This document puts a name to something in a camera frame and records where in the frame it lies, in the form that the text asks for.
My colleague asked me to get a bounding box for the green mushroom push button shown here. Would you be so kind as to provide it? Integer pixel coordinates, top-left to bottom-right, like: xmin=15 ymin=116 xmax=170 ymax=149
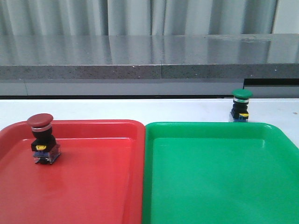
xmin=229 ymin=89 xmax=252 ymax=122

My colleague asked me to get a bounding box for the red mushroom push button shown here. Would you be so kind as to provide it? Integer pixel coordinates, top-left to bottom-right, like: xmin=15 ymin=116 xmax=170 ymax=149
xmin=27 ymin=113 xmax=61 ymax=164

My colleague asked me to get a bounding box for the grey stone counter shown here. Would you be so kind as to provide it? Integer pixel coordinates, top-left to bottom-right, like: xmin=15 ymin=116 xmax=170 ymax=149
xmin=0 ymin=34 xmax=299 ymax=98

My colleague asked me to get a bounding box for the green plastic tray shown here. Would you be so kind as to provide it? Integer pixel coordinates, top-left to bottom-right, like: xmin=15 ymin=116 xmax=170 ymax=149
xmin=142 ymin=122 xmax=299 ymax=224

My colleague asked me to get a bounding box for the red plastic tray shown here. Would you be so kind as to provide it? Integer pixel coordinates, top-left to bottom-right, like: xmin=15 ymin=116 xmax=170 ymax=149
xmin=0 ymin=120 xmax=145 ymax=224

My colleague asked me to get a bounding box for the grey pleated curtain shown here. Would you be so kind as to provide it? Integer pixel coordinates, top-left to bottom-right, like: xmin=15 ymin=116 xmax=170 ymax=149
xmin=0 ymin=0 xmax=278 ymax=35

